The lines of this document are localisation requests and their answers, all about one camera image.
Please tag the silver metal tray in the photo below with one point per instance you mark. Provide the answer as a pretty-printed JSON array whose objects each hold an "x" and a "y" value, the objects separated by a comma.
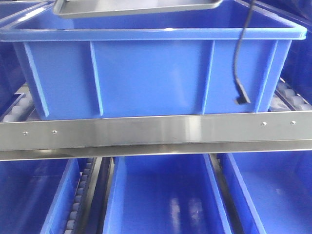
[{"x": 71, "y": 9}]

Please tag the large blue plastic box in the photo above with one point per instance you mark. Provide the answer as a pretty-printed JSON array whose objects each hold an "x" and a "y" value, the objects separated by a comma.
[{"x": 179, "y": 63}]

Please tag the blue bin bottom centre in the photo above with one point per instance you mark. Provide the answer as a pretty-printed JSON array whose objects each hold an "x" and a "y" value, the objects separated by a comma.
[{"x": 165, "y": 194}]

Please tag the blue bin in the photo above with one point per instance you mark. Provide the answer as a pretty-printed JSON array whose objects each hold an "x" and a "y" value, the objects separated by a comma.
[
  {"x": 165, "y": 194},
  {"x": 272, "y": 191},
  {"x": 36, "y": 196},
  {"x": 297, "y": 71},
  {"x": 11, "y": 76}
]

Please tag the steel shelf front bar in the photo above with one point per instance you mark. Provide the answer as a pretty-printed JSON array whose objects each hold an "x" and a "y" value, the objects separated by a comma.
[{"x": 161, "y": 135}]

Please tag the right white roller track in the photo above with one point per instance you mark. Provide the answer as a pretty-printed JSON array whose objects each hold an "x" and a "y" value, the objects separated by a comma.
[{"x": 286, "y": 98}]

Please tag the white roller track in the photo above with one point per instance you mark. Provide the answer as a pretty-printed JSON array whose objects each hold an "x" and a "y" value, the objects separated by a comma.
[
  {"x": 19, "y": 107},
  {"x": 286, "y": 98}
]

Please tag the left white roller track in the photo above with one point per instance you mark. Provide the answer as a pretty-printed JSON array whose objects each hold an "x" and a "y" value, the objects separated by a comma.
[{"x": 19, "y": 107}]

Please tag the lower roller track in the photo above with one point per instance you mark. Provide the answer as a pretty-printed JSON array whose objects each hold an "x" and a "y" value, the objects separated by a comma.
[{"x": 76, "y": 219}]

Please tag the blue bin bottom right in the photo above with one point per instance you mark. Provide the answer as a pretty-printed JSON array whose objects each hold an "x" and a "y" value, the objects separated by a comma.
[{"x": 272, "y": 191}]

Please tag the blue bin bottom left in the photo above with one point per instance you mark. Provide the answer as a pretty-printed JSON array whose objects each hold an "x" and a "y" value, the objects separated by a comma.
[{"x": 36, "y": 196}]

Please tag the blue bin upper left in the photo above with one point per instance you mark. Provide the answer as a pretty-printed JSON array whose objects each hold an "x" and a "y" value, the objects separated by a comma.
[{"x": 11, "y": 76}]

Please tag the blue bin upper right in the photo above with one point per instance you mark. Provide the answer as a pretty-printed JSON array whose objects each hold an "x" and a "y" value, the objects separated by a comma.
[{"x": 297, "y": 71}]

